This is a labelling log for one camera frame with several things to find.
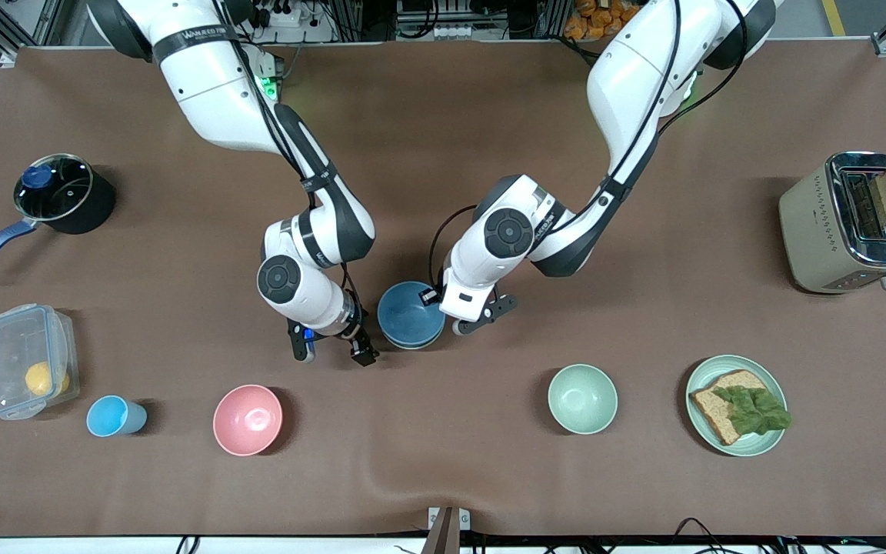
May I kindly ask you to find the blue bowl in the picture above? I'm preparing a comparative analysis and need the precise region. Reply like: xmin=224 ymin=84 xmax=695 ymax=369
xmin=377 ymin=281 xmax=446 ymax=347

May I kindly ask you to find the sage green bowl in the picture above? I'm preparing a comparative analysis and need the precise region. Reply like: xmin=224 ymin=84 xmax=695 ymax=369
xmin=380 ymin=327 xmax=445 ymax=352

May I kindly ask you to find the pink bowl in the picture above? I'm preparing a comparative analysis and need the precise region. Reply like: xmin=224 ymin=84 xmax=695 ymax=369
xmin=213 ymin=384 xmax=284 ymax=457

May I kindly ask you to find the pale mint green bowl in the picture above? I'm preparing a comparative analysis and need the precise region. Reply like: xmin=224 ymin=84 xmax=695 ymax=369
xmin=548 ymin=364 xmax=619 ymax=436

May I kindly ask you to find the brown table cloth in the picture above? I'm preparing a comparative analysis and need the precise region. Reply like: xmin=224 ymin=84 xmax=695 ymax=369
xmin=0 ymin=38 xmax=886 ymax=539

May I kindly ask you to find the blue plastic cup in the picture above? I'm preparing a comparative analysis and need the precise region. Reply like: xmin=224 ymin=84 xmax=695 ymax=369
xmin=86 ymin=395 xmax=148 ymax=438

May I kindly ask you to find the brown bread slice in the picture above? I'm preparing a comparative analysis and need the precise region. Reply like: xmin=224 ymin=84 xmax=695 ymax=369
xmin=690 ymin=370 xmax=778 ymax=446

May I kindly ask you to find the large white power strip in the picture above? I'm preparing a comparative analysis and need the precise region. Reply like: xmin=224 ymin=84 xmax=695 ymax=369
xmin=247 ymin=0 xmax=336 ymax=43

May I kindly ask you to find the bag of orange snacks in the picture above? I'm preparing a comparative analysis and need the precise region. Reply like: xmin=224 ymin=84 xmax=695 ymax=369
xmin=564 ymin=0 xmax=644 ymax=41

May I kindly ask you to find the yellow lemon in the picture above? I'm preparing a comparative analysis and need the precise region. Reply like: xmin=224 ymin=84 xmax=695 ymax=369
xmin=25 ymin=362 xmax=71 ymax=398

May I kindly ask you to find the glass lid with blue knob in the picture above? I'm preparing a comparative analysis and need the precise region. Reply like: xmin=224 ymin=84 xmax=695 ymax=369
xmin=14 ymin=154 xmax=95 ymax=222

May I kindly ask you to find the green lettuce leaf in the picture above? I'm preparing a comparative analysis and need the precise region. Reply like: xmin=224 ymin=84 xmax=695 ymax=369
xmin=712 ymin=385 xmax=792 ymax=436

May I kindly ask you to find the green plate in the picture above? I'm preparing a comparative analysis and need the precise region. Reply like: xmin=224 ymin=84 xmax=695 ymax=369
xmin=685 ymin=355 xmax=788 ymax=458

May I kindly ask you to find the clear plastic lidded container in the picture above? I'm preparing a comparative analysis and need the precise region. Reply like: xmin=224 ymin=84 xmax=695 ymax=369
xmin=0 ymin=304 xmax=80 ymax=421

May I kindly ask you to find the beige and chrome toaster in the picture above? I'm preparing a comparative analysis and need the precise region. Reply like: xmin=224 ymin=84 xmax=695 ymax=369
xmin=779 ymin=151 xmax=886 ymax=295

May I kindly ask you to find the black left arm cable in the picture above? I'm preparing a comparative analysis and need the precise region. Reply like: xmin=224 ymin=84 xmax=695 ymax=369
xmin=428 ymin=0 xmax=751 ymax=292

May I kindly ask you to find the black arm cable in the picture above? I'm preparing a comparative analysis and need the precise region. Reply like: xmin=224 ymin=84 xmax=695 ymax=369
xmin=212 ymin=0 xmax=361 ymax=309
xmin=428 ymin=0 xmax=751 ymax=292

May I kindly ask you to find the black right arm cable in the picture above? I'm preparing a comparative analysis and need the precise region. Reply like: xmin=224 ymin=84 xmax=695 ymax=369
xmin=212 ymin=0 xmax=361 ymax=309

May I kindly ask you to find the black saucepan with blue handle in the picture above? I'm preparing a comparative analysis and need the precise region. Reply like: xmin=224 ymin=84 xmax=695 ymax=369
xmin=0 ymin=153 xmax=115 ymax=279

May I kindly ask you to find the black looped floor cable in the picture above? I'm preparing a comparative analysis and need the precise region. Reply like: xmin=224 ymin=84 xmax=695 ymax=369
xmin=674 ymin=517 xmax=732 ymax=554

